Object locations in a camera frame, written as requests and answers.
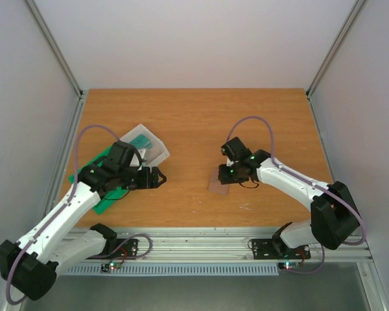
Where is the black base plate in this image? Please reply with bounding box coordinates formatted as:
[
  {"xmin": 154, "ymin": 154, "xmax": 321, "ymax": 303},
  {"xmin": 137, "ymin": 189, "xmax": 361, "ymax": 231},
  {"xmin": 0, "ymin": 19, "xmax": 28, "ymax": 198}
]
[
  {"xmin": 88, "ymin": 238, "xmax": 139, "ymax": 259},
  {"xmin": 247, "ymin": 238, "xmax": 311, "ymax": 260}
]

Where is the blue card holder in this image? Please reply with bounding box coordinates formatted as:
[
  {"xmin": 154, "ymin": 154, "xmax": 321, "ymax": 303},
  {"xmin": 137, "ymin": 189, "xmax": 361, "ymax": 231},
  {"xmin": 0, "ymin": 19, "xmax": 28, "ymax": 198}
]
[{"xmin": 207, "ymin": 168, "xmax": 230, "ymax": 196}]

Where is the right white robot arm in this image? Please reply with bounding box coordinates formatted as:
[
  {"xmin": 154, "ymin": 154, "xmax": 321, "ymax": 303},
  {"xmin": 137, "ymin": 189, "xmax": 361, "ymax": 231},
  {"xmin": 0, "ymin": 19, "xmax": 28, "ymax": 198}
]
[{"xmin": 218, "ymin": 137, "xmax": 361, "ymax": 259}]

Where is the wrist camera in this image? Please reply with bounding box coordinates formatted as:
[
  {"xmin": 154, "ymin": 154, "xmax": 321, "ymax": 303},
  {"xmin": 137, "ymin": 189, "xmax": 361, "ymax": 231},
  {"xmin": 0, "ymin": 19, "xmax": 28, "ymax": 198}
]
[
  {"xmin": 130, "ymin": 148, "xmax": 148, "ymax": 167},
  {"xmin": 221, "ymin": 148, "xmax": 233, "ymax": 167}
]

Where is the teal card stack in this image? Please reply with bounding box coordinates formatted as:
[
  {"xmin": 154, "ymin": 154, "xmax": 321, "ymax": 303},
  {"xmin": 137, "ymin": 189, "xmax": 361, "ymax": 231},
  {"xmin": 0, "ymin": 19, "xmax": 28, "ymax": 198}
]
[{"xmin": 130, "ymin": 133, "xmax": 153, "ymax": 151}]

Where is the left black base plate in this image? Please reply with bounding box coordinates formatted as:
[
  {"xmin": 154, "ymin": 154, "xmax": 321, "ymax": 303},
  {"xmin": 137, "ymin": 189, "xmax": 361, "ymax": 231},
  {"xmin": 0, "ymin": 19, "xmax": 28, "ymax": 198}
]
[{"xmin": 88, "ymin": 238, "xmax": 139, "ymax": 259}]

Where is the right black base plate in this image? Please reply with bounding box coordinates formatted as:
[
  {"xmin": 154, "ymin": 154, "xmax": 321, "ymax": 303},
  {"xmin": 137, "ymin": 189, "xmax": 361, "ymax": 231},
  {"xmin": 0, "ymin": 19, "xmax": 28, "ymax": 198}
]
[{"xmin": 247, "ymin": 238, "xmax": 311, "ymax": 260}]

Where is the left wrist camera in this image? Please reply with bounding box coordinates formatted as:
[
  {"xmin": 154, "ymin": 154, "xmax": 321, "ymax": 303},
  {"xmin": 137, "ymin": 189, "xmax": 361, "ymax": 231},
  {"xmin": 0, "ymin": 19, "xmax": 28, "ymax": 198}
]
[{"xmin": 130, "ymin": 148, "xmax": 148, "ymax": 167}]

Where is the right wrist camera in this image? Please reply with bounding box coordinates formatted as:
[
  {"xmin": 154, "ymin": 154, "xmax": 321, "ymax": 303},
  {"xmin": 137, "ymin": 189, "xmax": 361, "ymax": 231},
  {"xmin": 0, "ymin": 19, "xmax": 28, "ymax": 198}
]
[{"xmin": 221, "ymin": 148, "xmax": 233, "ymax": 167}]

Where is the clear plastic bin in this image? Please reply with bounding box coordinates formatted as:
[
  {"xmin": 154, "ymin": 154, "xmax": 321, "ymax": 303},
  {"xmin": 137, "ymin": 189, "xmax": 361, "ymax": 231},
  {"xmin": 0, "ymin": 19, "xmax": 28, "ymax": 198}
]
[{"xmin": 120, "ymin": 124, "xmax": 170, "ymax": 167}]

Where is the grey slotted cable duct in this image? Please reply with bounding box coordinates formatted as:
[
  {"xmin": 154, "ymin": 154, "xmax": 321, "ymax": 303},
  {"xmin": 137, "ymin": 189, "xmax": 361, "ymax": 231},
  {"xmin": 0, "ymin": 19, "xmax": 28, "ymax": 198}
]
[{"xmin": 64, "ymin": 262, "xmax": 279, "ymax": 277}]

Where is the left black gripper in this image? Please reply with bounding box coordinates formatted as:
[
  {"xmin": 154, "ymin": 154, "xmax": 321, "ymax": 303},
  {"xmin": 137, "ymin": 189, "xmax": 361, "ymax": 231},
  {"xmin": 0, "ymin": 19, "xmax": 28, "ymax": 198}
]
[{"xmin": 119, "ymin": 167, "xmax": 167, "ymax": 190}]

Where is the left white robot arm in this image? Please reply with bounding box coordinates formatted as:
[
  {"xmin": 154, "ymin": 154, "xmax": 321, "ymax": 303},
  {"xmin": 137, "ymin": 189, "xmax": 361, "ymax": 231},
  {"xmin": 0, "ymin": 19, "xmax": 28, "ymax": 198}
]
[{"xmin": 0, "ymin": 141, "xmax": 167, "ymax": 305}]

